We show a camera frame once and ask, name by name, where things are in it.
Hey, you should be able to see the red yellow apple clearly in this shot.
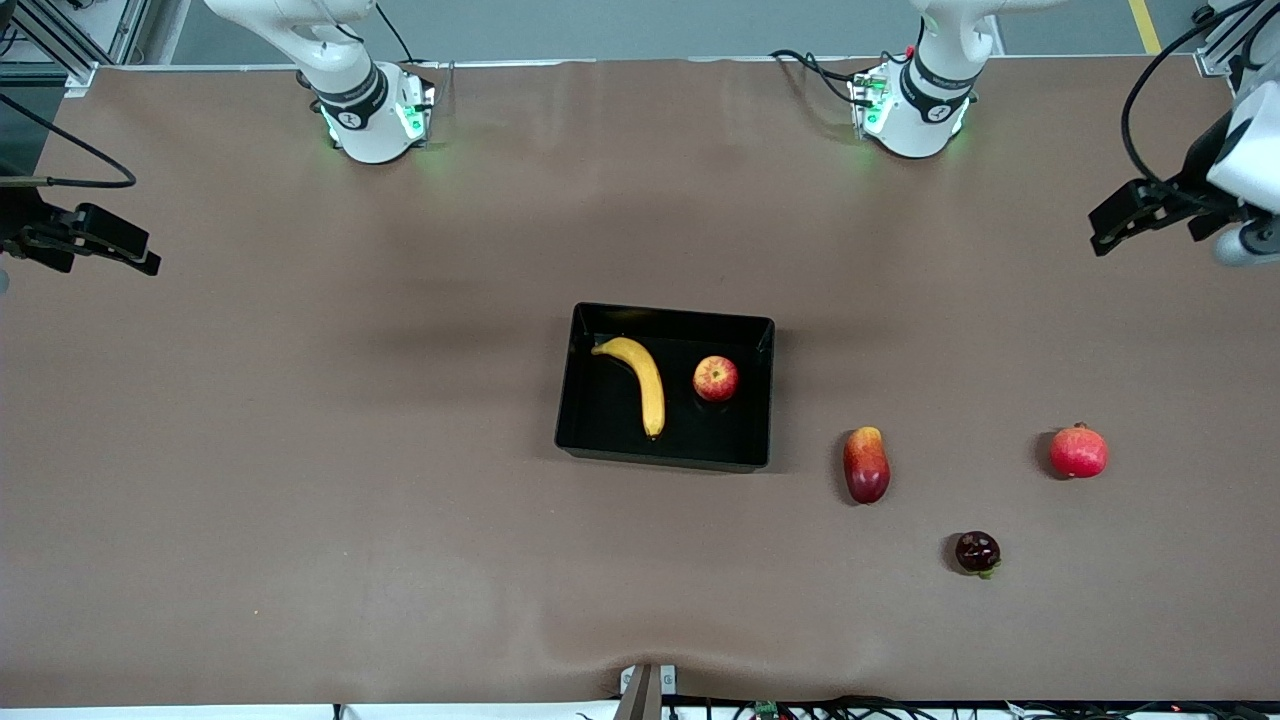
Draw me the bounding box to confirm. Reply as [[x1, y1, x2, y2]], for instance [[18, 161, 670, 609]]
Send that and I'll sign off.
[[692, 355, 741, 404]]

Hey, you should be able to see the black plastic box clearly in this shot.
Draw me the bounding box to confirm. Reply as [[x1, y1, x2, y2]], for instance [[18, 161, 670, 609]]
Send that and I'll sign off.
[[554, 302, 777, 474]]

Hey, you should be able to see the yellow banana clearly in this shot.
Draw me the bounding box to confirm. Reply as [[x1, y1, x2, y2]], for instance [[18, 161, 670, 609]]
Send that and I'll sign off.
[[590, 336, 667, 440]]

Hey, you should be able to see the red pomegranate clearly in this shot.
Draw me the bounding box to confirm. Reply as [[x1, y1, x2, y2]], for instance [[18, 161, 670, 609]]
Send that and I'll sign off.
[[1049, 423, 1110, 480]]

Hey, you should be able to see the red yellow mango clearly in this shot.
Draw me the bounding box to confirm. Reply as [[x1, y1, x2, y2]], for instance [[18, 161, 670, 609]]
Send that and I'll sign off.
[[843, 426, 892, 505]]

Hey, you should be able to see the dark purple mangosteen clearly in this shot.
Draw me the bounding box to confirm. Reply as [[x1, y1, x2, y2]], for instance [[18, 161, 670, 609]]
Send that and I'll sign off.
[[954, 531, 1002, 579]]

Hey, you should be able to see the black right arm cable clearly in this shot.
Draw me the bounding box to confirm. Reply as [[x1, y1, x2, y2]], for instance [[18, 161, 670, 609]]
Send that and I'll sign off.
[[0, 92, 138, 190]]

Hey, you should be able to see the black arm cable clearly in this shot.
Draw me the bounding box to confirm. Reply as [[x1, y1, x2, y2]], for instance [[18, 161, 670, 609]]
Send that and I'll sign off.
[[0, 92, 138, 190], [1120, 0, 1263, 189]]

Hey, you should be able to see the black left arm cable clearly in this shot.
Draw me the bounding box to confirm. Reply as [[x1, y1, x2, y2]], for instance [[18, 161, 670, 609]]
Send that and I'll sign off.
[[1120, 0, 1263, 189]]

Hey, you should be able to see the aluminium frame profile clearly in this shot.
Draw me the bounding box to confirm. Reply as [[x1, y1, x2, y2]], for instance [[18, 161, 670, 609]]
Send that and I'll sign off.
[[1192, 0, 1280, 79], [0, 0, 153, 97]]

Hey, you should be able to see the black right base cable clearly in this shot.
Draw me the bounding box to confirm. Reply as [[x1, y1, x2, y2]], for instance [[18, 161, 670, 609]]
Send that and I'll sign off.
[[374, 0, 457, 93]]

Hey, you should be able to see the black base cable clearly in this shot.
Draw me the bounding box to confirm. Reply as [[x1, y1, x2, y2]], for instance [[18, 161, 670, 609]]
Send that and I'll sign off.
[[768, 48, 873, 107], [374, 0, 457, 93]]

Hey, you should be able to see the black left base cable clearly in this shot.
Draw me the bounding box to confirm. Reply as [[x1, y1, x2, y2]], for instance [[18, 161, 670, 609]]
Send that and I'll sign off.
[[768, 48, 873, 107]]

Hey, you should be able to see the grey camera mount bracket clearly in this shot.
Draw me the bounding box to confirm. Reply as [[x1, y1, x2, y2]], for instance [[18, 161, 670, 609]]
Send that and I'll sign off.
[[615, 663, 678, 720]]

